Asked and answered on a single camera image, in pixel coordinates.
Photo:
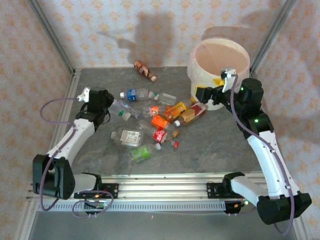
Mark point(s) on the clear plastic bottle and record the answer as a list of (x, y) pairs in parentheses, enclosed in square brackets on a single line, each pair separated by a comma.
[(120, 105)]

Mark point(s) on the red label tea bottle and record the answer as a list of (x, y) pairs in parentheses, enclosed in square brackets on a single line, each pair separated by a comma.
[(195, 111)]

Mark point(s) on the orange juice bottle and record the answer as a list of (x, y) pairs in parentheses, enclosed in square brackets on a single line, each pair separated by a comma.
[(176, 110)]

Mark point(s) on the blue label plastic bottle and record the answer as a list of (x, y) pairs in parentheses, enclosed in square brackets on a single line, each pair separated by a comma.
[(131, 94)]

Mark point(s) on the clear bottle white green cap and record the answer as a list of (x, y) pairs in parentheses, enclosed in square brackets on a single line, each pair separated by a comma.
[(166, 98)]

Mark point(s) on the large clear white label bottle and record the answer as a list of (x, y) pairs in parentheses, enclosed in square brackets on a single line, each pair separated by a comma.
[(128, 136)]

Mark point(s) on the white orange label bottle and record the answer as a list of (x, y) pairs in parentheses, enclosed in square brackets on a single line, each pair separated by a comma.
[(153, 110)]

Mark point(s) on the orange NFC label bottle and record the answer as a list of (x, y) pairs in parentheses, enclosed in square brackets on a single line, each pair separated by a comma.
[(160, 121)]

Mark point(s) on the red cola label bottle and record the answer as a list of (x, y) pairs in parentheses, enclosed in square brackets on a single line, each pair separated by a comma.
[(160, 135)]

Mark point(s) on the green label plastic bottle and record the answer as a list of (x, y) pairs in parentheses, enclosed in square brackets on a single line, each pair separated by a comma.
[(142, 152)]

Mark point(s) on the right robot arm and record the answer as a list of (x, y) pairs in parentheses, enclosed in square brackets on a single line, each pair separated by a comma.
[(267, 155)]

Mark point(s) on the round white bin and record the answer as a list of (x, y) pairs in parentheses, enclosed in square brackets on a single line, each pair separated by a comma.
[(220, 60)]

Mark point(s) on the brown patterned bottle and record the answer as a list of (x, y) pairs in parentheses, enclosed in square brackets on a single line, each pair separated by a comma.
[(143, 70)]

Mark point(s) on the small circuit board green LED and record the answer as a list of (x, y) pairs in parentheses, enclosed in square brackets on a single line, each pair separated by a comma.
[(98, 205), (235, 206)]

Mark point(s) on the aluminium table side rail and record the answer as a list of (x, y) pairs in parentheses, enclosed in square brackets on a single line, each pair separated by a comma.
[(73, 82)]

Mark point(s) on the aluminium frame post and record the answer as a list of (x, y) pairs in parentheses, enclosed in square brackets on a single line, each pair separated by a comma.
[(272, 35), (52, 35)]

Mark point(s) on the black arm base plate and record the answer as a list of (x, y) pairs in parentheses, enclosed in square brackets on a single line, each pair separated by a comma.
[(212, 190), (112, 190)]

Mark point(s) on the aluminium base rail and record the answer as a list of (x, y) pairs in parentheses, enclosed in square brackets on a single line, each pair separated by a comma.
[(162, 190)]

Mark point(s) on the aluminium frame leg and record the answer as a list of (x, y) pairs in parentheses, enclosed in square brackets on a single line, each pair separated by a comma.
[(26, 220), (303, 232)]

